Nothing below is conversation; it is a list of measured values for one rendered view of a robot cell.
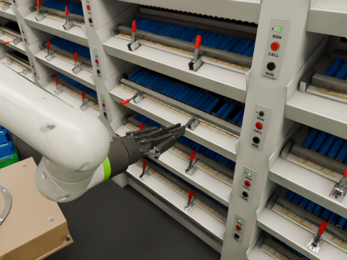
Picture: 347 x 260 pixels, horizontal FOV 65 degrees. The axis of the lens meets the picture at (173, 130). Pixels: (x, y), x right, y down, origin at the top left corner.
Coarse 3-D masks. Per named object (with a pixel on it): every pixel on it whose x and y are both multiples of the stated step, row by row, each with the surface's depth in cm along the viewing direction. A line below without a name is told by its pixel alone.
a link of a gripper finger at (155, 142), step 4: (160, 136) 75; (164, 136) 76; (168, 136) 76; (140, 140) 71; (144, 140) 71; (148, 140) 71; (152, 140) 72; (156, 140) 73; (160, 140) 74; (164, 140) 76; (152, 144) 73; (156, 144) 74; (152, 148) 73
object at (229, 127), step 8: (120, 80) 110; (128, 80) 109; (136, 88) 105; (144, 88) 103; (152, 96) 100; (160, 96) 98; (168, 104) 96; (176, 104) 93; (184, 104) 92; (176, 112) 92; (192, 112) 89; (200, 112) 87; (208, 120) 85; (216, 120) 84; (224, 128) 82; (232, 128) 80; (240, 128) 79
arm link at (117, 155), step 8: (112, 144) 63; (120, 144) 64; (112, 152) 61; (120, 152) 63; (112, 160) 61; (120, 160) 62; (128, 160) 64; (112, 168) 61; (120, 168) 63; (112, 176) 63
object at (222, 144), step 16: (128, 64) 113; (112, 80) 110; (112, 96) 112; (128, 96) 106; (144, 96) 104; (144, 112) 101; (160, 112) 96; (208, 128) 85; (208, 144) 84; (224, 144) 80
